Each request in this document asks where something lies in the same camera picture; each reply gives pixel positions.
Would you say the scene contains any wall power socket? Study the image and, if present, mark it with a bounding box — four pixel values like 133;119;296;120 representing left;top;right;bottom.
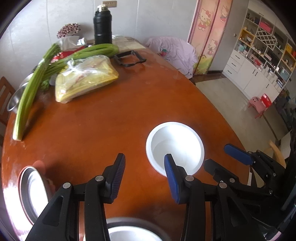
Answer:
102;1;117;8

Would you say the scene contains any bagged yellow corn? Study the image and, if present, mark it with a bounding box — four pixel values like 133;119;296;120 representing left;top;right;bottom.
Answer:
55;55;119;103

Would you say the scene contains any dark wooden slat chair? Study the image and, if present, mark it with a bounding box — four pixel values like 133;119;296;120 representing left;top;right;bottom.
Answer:
0;76;15;127

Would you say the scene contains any large celery bunch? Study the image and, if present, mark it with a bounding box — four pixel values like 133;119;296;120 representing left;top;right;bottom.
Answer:
13;43;61;141

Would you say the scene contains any steel mixing bowl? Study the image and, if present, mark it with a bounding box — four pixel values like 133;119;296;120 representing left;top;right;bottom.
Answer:
6;65;37;113

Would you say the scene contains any steel-rimmed white bowl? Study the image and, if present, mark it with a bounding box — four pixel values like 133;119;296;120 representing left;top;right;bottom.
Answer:
106;217;171;241

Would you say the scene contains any round steel pan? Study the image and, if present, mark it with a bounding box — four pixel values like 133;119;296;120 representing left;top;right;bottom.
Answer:
18;166;55;225

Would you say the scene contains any pink cloth covered chair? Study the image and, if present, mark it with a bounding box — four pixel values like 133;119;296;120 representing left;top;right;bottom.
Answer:
145;37;198;79

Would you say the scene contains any black thermos bottle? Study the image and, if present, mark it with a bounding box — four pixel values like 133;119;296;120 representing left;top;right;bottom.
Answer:
93;4;112;45

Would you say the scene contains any light wooden armrest chair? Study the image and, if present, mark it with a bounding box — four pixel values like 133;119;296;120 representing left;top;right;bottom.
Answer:
266;140;287;168

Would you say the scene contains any hello kitty pink curtain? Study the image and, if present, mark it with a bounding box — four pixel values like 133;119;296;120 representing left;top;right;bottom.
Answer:
188;0;233;75

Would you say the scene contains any red white flower bouquet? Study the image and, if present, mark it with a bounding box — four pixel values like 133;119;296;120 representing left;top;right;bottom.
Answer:
57;23;81;39

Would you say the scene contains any black folding frame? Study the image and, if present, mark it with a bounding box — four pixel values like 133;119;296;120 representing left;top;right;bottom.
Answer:
113;50;147;68

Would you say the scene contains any pink children stool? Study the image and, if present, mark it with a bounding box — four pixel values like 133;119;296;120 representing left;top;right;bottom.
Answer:
248;97;267;118

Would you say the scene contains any white shelf cabinet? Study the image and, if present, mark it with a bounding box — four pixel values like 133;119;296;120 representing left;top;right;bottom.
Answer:
222;1;295;101

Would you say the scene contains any large red noodle bowl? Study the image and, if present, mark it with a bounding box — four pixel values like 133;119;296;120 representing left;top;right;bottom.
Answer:
145;121;205;176

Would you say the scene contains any red children stool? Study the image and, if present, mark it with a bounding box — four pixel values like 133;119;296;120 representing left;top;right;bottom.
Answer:
260;94;272;108

